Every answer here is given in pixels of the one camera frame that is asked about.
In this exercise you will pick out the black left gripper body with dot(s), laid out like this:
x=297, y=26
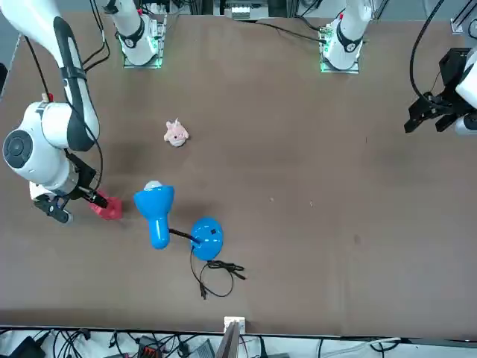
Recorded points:
x=452, y=71

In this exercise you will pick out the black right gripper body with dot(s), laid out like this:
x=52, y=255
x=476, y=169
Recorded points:
x=85, y=175

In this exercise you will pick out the red block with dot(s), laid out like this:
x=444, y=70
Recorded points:
x=112, y=210

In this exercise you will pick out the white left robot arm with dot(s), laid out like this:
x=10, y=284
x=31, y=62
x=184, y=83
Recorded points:
x=346, y=33

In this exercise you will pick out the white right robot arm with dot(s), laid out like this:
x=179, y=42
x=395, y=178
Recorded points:
x=44, y=123

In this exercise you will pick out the blue desk lamp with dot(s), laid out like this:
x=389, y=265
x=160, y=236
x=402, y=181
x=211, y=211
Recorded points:
x=158, y=203

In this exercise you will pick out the pink plush toy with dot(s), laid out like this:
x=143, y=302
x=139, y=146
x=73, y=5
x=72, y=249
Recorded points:
x=175, y=134

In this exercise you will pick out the black power adapter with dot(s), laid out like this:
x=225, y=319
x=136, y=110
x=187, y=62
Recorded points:
x=26, y=348

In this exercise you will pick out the black box with red label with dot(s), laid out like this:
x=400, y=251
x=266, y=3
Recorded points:
x=149, y=350

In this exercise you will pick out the grey power adapter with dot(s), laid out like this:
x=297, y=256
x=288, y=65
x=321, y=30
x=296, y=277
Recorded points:
x=205, y=350

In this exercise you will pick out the aluminium frame rail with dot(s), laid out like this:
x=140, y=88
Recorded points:
x=457, y=24

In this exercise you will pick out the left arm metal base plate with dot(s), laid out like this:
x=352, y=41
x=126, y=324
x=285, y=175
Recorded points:
x=322, y=48

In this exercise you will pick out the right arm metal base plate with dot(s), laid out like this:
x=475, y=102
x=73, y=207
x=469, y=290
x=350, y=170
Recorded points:
x=161, y=41

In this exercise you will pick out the silver camera post with bracket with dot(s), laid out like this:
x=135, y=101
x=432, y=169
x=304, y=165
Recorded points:
x=229, y=339

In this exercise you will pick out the grey metal bracket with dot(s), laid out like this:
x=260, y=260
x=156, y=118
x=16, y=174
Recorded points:
x=242, y=13

